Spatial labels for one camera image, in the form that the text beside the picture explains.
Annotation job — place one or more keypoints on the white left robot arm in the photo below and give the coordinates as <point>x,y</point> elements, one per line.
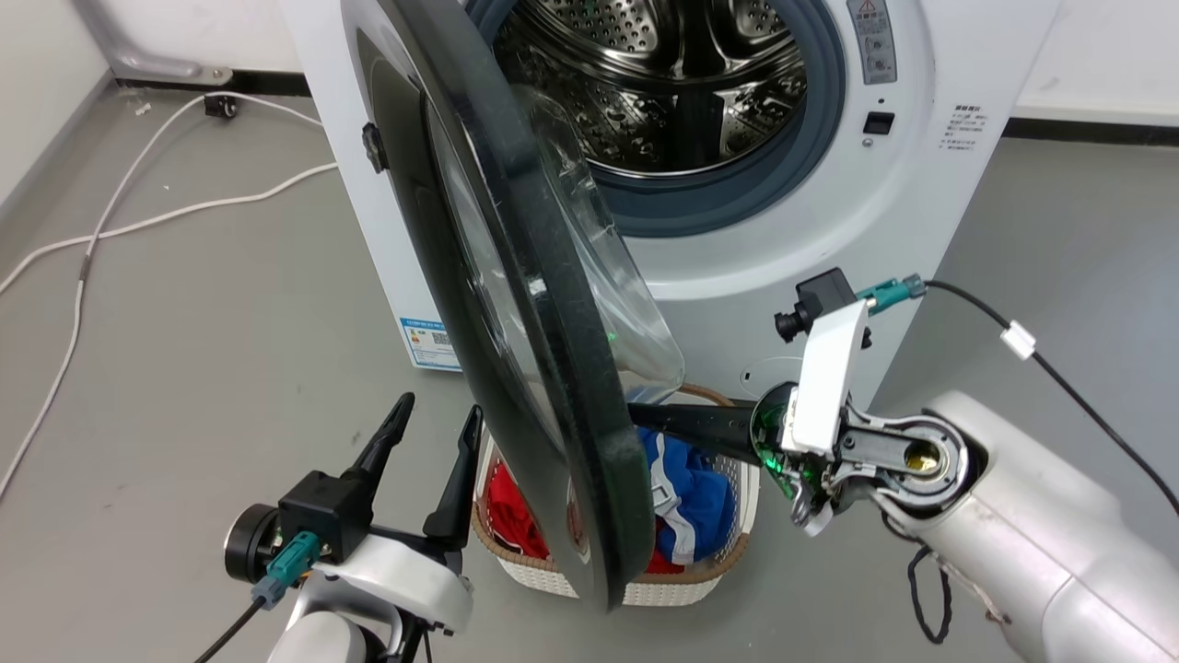
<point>322,640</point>

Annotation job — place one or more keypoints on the blue white garment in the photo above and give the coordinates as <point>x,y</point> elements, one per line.
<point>695,497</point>

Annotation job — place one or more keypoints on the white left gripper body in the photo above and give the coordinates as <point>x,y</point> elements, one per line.
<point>414,575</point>

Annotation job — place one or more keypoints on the grey rubber door gasket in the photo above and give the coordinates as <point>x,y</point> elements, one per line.
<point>737,198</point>

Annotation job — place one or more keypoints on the round white filter cover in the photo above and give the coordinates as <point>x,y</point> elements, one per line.
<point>769,373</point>

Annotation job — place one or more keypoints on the white green right gripper body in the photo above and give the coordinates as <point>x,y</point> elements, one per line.
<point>824,387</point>

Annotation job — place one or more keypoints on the black door latch slot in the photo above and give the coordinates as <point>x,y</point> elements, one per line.
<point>880,123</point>

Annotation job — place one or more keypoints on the red garment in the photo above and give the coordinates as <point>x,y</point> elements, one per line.
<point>516,516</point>

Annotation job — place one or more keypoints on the small black caster wheel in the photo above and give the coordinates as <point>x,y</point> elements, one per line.
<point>221,107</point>

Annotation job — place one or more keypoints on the grey metal stand base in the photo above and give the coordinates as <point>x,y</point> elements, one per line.
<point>157,60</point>

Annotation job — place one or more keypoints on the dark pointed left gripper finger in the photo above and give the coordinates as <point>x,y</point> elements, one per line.
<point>461,488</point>
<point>382,442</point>

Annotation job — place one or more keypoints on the white woven laundry basket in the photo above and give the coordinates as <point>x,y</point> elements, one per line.
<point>718,575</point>

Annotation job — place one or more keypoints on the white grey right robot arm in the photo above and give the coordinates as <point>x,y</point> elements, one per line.
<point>1041,525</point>

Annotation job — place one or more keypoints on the dark rimmed glass washer door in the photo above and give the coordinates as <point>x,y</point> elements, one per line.
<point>543,304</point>

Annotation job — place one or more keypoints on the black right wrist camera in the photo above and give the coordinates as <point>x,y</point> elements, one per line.
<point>824,299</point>

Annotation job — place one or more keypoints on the black door hinge knob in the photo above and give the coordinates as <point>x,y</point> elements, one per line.
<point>373,147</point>

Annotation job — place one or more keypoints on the blue energy label sticker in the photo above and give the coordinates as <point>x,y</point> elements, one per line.
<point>430,343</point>

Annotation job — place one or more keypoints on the grey warning label sticker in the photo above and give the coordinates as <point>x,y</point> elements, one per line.
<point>872,37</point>

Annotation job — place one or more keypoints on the steel perforated washer drum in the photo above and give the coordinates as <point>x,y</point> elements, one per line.
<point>682,83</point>

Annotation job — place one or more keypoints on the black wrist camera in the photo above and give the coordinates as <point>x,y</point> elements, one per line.
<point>322,516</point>
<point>824,299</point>

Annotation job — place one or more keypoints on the white washing machine body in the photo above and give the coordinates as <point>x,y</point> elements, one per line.
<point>829,212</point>

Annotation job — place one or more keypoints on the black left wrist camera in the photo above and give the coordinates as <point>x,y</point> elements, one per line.
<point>322,516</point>

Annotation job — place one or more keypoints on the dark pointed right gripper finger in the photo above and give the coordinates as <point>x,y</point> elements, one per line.
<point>700,428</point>

